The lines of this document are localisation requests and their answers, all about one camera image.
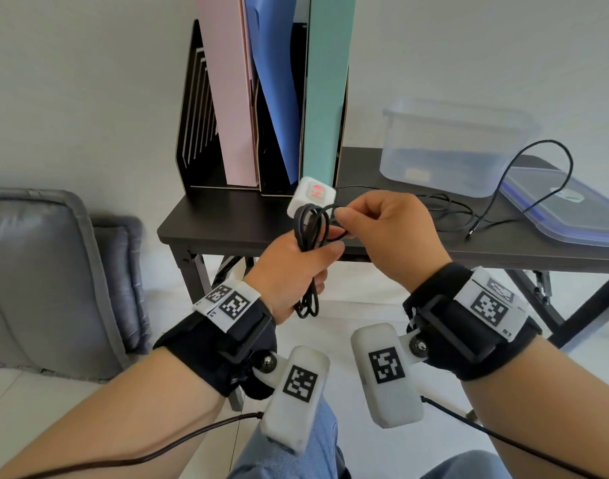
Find clear plastic container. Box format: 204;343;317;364
379;97;541;199

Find white charger plug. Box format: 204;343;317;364
287;176;337;220

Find green folder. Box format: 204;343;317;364
300;0;358;188

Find person's left hand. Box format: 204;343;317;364
242;230;346;326

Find person's right forearm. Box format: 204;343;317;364
460;335;609;479

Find grey cushioned chair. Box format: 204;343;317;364
0;187;154;384

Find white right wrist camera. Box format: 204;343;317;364
350;322;425;429

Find black left camera cable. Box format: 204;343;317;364
15;411;264;479

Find person's left forearm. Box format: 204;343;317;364
0;345;226;479

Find pink folder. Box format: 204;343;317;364
195;0;260;188

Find person's blue trousers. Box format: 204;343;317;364
229;394;516;479

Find black right wrist strap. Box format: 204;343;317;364
403;262;543;383

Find black camera cable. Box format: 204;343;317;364
420;395;604;479
15;411;264;479

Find black table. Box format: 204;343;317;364
157;146;609;412

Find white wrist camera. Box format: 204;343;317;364
260;345;331;455
350;322;425;429

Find black wrist strap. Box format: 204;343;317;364
403;262;543;383
153;279;278;400

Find black left wrist strap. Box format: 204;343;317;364
153;279;278;400

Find black file organizer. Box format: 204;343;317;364
176;20;349;198

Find black right camera cable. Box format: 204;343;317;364
420;395;604;479

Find clear lid with blue rim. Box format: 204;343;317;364
499;166;609;248

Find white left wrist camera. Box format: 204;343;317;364
260;345;331;455

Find blue folder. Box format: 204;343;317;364
243;0;311;185

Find person's right hand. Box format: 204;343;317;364
330;190;453;293

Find black charging cable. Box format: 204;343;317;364
293;139;575;320

